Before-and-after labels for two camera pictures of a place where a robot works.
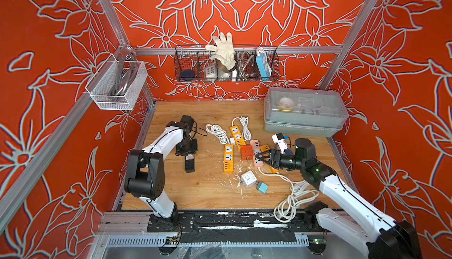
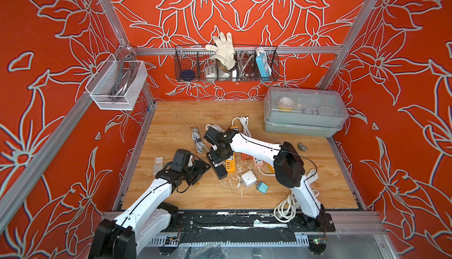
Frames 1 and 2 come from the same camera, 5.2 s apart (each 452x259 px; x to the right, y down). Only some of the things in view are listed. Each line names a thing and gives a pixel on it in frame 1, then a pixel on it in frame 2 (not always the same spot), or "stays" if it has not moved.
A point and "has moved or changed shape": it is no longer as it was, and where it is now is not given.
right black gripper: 274,162 -> 226,156
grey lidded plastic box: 312,112 stays
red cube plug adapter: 246,152 stays
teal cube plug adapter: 262,187 stays
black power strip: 189,163 has moved or changed shape
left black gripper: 192,150 -> 200,169
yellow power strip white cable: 242,134 stays
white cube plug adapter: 248,179 stays
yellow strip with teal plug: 228,159 stays
